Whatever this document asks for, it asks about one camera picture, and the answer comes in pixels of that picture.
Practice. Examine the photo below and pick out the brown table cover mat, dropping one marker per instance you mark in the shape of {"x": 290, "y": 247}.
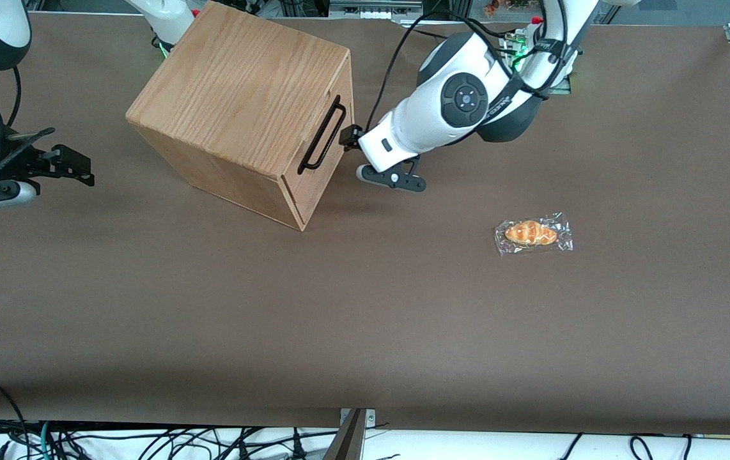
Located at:
{"x": 365, "y": 319}

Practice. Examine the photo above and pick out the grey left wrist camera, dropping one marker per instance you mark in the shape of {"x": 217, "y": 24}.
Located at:
{"x": 397, "y": 181}

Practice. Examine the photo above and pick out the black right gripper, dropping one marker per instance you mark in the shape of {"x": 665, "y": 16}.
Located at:
{"x": 25, "y": 165}

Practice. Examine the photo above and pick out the colourful background items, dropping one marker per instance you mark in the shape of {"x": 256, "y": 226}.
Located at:
{"x": 505, "y": 6}

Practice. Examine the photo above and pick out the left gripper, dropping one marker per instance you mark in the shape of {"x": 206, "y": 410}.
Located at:
{"x": 348, "y": 136}

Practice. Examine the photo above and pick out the dark angled bar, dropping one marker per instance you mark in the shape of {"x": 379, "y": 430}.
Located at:
{"x": 346, "y": 444}

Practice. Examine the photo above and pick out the silver metal clamp bracket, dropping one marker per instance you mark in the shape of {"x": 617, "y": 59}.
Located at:
{"x": 370, "y": 416}

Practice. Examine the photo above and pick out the croissant in clear plastic wrapper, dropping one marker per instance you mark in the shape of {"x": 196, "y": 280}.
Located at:
{"x": 531, "y": 232}

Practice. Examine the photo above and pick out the wooden drawer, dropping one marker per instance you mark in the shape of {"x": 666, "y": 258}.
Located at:
{"x": 342, "y": 83}

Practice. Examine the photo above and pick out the grey equipment box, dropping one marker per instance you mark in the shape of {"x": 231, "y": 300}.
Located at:
{"x": 371, "y": 7}

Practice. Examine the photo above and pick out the wooden drawer cabinet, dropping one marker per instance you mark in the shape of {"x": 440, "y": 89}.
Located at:
{"x": 237, "y": 83}

